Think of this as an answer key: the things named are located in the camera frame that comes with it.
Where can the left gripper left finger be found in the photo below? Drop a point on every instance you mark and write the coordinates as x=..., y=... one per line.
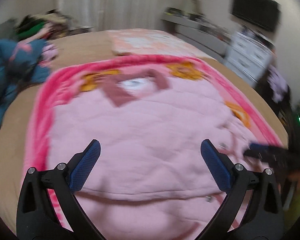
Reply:
x=48, y=208

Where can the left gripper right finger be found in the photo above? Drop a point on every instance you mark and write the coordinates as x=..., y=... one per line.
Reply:
x=252, y=207

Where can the pink quilted jacket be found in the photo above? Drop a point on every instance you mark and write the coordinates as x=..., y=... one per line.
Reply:
x=150, y=181

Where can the pile of clothes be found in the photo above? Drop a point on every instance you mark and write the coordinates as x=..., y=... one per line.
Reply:
x=50, y=26

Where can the right hand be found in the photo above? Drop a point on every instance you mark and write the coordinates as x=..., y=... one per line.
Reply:
x=293, y=176

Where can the green right sleeve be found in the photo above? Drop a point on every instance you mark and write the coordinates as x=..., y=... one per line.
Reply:
x=291, y=192

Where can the pink cartoon fleece blanket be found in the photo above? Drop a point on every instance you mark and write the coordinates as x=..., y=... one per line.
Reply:
x=66, y=83

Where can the tan bed sheet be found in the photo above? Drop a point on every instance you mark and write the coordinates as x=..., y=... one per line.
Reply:
x=72, y=50

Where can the white drawer chest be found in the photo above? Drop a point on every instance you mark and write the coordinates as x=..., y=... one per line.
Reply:
x=247, y=58

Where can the black television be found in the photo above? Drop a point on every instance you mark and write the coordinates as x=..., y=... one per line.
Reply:
x=261, y=13

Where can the blue floral duvet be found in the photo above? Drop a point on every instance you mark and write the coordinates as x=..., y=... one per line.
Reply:
x=22, y=65

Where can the peach patterned blanket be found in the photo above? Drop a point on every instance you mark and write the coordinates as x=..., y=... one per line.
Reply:
x=156, y=42

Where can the white striped curtain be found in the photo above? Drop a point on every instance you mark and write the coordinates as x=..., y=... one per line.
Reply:
x=111, y=14

